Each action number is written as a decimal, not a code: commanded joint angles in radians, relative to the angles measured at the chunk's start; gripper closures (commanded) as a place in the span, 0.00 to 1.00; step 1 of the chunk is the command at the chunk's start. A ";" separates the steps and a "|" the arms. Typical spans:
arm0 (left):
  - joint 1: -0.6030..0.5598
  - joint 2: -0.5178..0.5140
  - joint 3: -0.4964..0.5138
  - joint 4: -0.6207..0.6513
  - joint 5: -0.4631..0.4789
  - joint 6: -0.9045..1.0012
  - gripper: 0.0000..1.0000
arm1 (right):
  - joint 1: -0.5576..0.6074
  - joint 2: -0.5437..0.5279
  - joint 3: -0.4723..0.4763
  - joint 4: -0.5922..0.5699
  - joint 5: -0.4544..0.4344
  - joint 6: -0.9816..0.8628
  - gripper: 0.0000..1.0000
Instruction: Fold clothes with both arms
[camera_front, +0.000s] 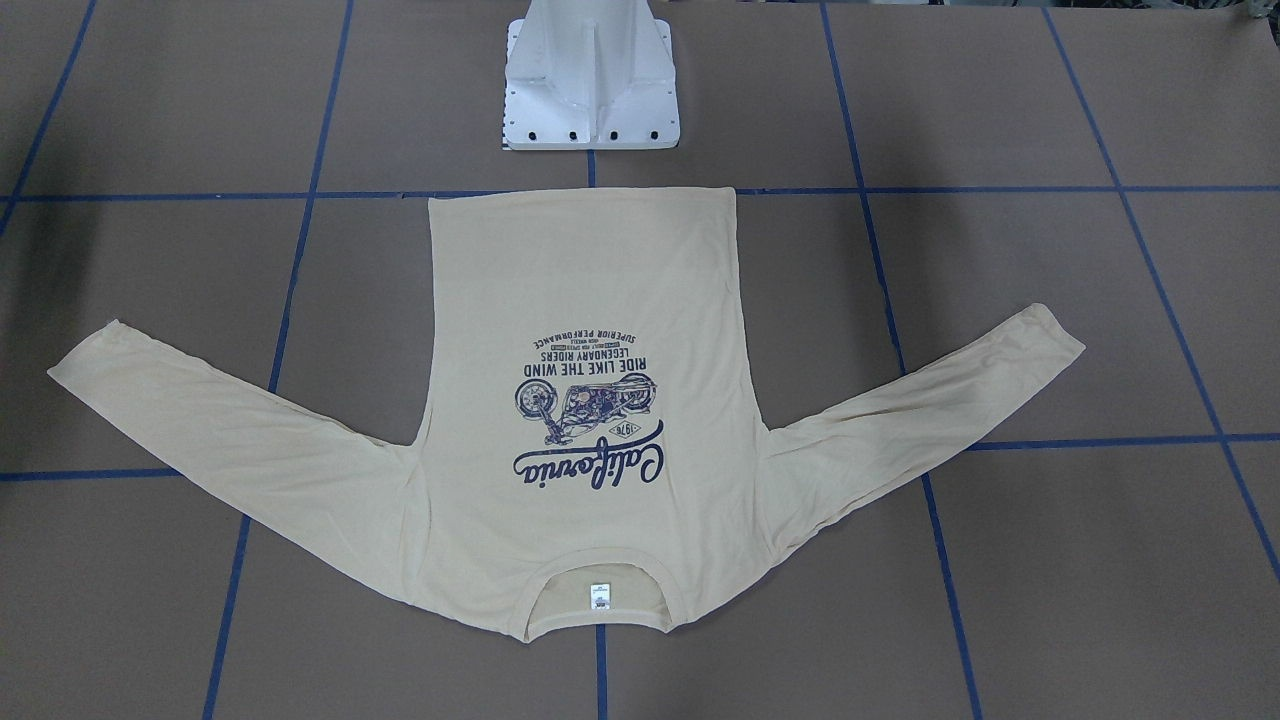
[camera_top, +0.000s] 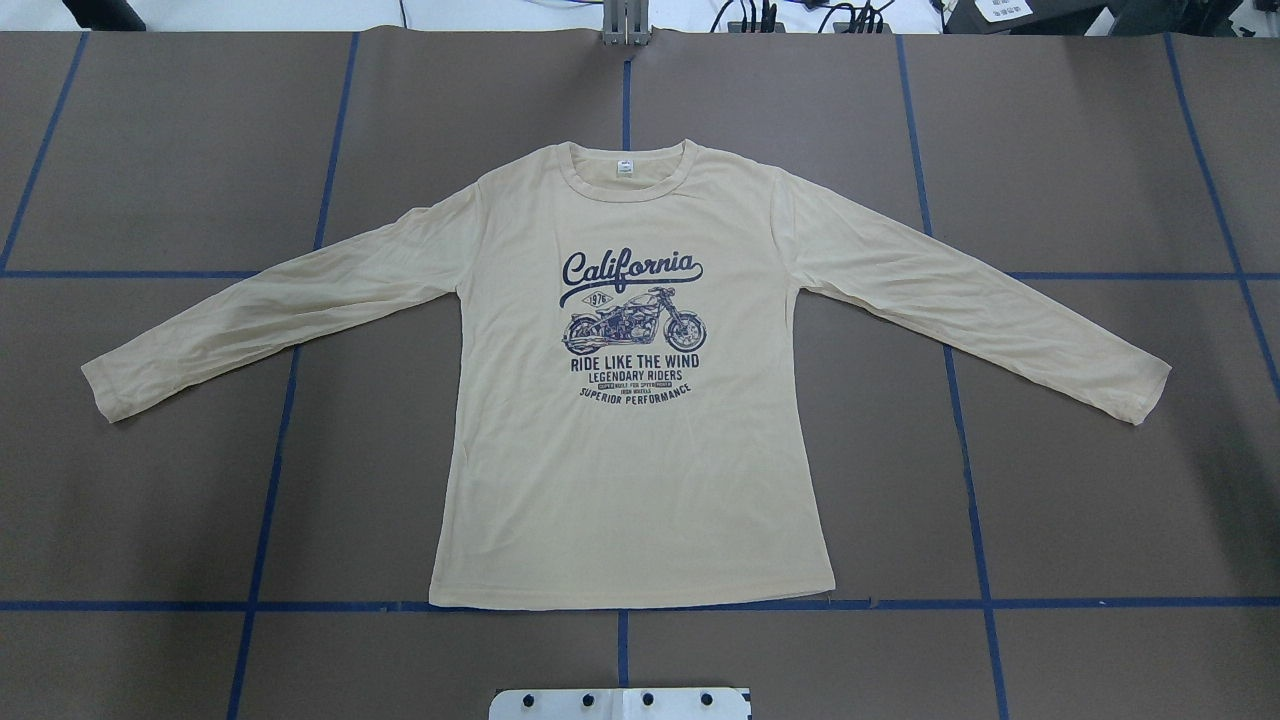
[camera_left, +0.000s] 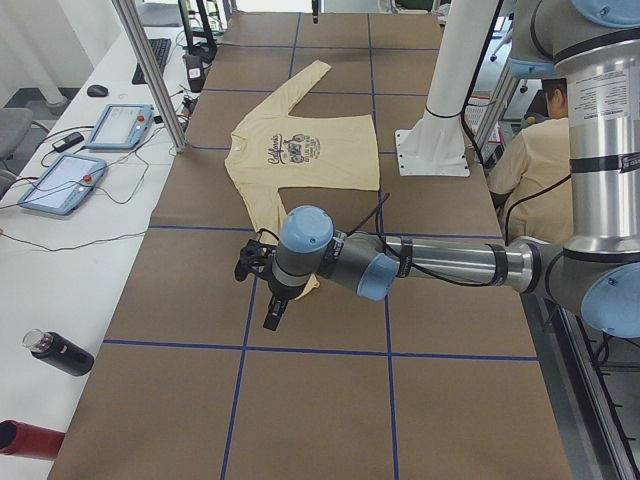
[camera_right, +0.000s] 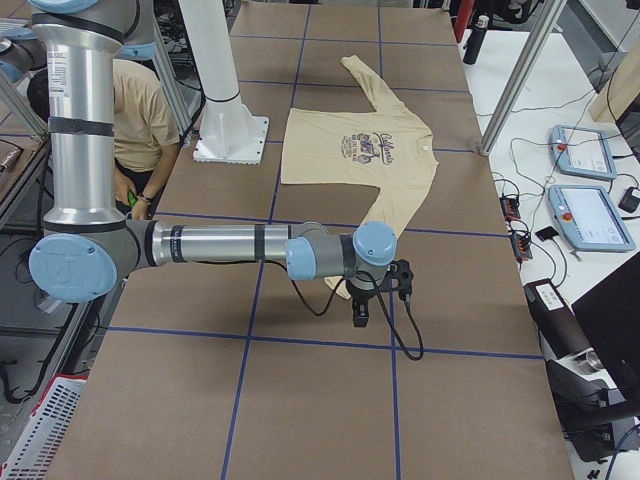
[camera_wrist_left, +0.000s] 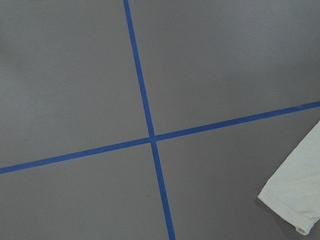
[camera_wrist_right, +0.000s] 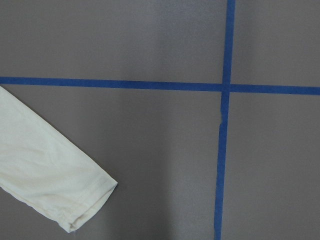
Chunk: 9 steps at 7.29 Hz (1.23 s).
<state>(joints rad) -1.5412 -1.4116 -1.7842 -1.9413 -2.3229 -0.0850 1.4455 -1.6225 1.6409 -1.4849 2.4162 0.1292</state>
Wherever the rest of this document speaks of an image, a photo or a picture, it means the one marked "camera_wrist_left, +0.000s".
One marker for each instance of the cream long-sleeve graphic shirt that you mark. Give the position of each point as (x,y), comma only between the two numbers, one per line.
(293,191)

